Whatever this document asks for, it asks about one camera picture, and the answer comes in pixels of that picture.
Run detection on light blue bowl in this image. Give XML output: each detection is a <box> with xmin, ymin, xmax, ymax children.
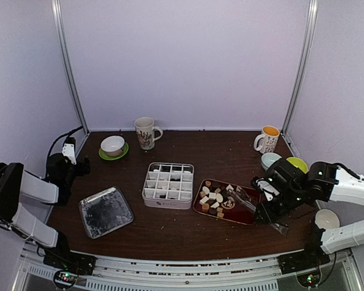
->
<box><xmin>261</xmin><ymin>152</ymin><xmax>282</xmax><ymax>171</ymax></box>

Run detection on lime green bowl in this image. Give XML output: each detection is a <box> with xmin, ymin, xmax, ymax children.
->
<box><xmin>286</xmin><ymin>156</ymin><xmax>308</xmax><ymax>173</ymax></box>

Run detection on right aluminium frame post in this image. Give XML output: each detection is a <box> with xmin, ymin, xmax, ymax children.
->
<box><xmin>281</xmin><ymin>0</ymin><xmax>319</xmax><ymax>137</ymax></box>

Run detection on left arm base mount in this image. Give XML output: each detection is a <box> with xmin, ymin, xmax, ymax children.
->
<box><xmin>43</xmin><ymin>253</ymin><xmax>96</xmax><ymax>290</ymax></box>

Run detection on white mug yellow inside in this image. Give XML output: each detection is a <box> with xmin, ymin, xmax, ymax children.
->
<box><xmin>254</xmin><ymin>125</ymin><xmax>280</xmax><ymax>154</ymax></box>

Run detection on dark bowl white inside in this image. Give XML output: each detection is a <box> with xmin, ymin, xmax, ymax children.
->
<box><xmin>314</xmin><ymin>209</ymin><xmax>340</xmax><ymax>230</ymax></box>

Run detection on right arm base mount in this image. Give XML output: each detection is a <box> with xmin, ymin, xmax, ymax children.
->
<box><xmin>278</xmin><ymin>251</ymin><xmax>330</xmax><ymax>289</ymax></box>

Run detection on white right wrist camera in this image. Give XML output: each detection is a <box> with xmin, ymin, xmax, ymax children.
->
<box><xmin>251</xmin><ymin>178</ymin><xmax>279</xmax><ymax>201</ymax></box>

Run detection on aluminium frame post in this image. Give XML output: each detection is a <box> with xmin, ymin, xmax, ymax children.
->
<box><xmin>281</xmin><ymin>0</ymin><xmax>319</xmax><ymax>137</ymax></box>
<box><xmin>51</xmin><ymin>0</ymin><xmax>90</xmax><ymax>135</ymax></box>

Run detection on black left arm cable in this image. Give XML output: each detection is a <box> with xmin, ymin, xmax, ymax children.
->
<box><xmin>45</xmin><ymin>124</ymin><xmax>83</xmax><ymax>161</ymax></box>

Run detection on bunny print tin lid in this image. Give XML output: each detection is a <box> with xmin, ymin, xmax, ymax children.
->
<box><xmin>78</xmin><ymin>187</ymin><xmax>134</xmax><ymax>239</ymax></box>

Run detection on red chocolate tray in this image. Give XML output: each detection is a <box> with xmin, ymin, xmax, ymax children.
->
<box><xmin>193</xmin><ymin>179</ymin><xmax>263</xmax><ymax>226</ymax></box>

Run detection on white divided tin box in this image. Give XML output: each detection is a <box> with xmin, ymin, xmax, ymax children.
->
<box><xmin>142</xmin><ymin>162</ymin><xmax>194</xmax><ymax>210</ymax></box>

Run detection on metal serving tongs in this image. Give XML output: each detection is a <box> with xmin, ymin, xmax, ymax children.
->
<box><xmin>225</xmin><ymin>184</ymin><xmax>289</xmax><ymax>236</ymax></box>

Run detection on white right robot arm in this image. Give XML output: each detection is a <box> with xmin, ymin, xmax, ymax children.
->
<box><xmin>251</xmin><ymin>158</ymin><xmax>364</xmax><ymax>268</ymax></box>

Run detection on metal front rail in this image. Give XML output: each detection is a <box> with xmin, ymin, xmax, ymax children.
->
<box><xmin>10</xmin><ymin>242</ymin><xmax>364</xmax><ymax>290</ymax></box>

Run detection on beige floral mug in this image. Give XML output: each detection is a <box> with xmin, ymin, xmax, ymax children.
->
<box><xmin>134</xmin><ymin>117</ymin><xmax>163</xmax><ymax>150</ymax></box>

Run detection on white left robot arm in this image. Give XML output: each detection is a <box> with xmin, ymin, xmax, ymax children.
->
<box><xmin>0</xmin><ymin>153</ymin><xmax>90</xmax><ymax>269</ymax></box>

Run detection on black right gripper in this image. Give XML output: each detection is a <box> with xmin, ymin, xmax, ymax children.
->
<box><xmin>254</xmin><ymin>187</ymin><xmax>306</xmax><ymax>226</ymax></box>

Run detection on left aluminium frame post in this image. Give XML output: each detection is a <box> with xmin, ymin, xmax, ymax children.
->
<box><xmin>51</xmin><ymin>0</ymin><xmax>90</xmax><ymax>135</ymax></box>

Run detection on white bowl green rim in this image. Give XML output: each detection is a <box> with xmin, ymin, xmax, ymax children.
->
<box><xmin>101</xmin><ymin>136</ymin><xmax>125</xmax><ymax>157</ymax></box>

